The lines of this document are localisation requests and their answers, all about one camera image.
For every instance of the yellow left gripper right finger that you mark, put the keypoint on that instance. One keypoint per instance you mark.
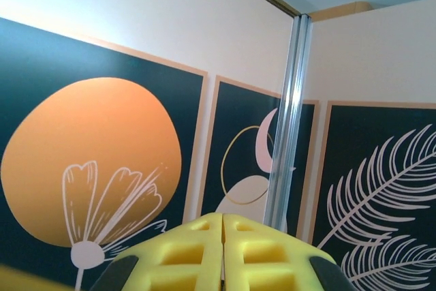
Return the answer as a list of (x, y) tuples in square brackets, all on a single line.
[(272, 257)]

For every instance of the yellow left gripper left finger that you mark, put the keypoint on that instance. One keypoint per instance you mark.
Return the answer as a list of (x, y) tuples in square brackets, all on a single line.
[(170, 257)]

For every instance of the aluminium frame post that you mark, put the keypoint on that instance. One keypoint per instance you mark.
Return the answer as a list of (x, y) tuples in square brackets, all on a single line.
[(289, 117)]

